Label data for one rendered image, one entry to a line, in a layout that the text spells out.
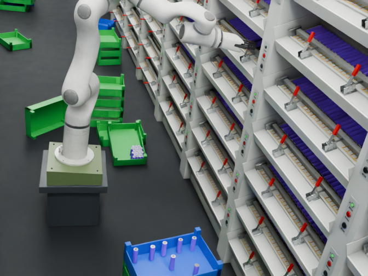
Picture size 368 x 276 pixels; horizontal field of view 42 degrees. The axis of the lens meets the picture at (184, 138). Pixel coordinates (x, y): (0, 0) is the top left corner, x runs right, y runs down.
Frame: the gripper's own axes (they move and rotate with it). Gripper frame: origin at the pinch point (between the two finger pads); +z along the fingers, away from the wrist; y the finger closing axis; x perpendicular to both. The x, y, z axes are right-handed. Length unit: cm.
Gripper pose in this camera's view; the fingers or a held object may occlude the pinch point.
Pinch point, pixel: (250, 45)
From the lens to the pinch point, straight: 211.0
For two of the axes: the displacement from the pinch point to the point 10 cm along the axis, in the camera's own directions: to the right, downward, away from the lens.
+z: 9.2, 1.0, 3.8
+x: 2.7, -8.5, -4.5
